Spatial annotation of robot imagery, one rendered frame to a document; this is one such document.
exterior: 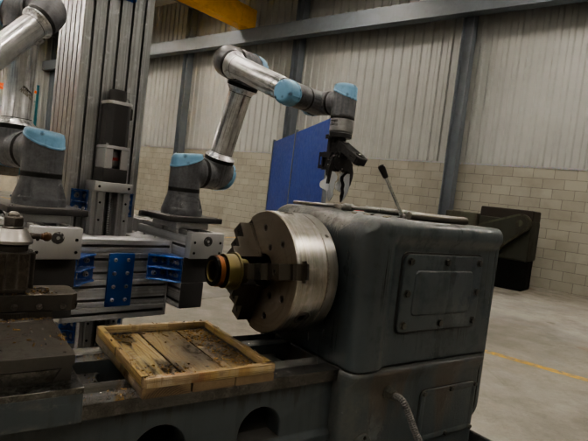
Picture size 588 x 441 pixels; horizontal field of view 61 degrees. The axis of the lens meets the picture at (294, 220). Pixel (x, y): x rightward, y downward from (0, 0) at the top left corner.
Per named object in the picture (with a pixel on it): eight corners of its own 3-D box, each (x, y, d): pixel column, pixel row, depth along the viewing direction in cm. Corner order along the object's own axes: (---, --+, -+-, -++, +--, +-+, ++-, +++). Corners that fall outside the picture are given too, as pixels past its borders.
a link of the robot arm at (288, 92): (205, 32, 173) (297, 75, 144) (228, 43, 181) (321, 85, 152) (194, 65, 176) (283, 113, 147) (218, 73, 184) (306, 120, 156)
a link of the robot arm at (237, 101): (185, 181, 195) (227, 43, 181) (214, 185, 206) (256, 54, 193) (203, 192, 187) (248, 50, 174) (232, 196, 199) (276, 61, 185)
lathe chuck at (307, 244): (252, 307, 148) (269, 203, 144) (315, 350, 122) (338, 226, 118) (225, 308, 142) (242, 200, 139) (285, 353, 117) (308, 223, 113)
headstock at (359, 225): (384, 313, 193) (397, 214, 191) (494, 354, 155) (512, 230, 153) (254, 322, 159) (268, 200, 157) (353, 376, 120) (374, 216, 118)
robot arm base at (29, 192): (4, 200, 152) (7, 168, 151) (56, 204, 162) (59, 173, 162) (17, 205, 141) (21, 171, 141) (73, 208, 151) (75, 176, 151)
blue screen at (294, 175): (241, 250, 1022) (255, 136, 1009) (279, 254, 1040) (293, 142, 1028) (281, 296, 621) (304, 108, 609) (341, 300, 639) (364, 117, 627)
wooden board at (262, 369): (205, 333, 141) (206, 319, 140) (274, 381, 111) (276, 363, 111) (94, 341, 123) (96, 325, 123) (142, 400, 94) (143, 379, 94)
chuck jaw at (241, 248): (264, 265, 133) (254, 227, 138) (273, 255, 129) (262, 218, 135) (227, 264, 126) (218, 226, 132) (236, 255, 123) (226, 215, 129)
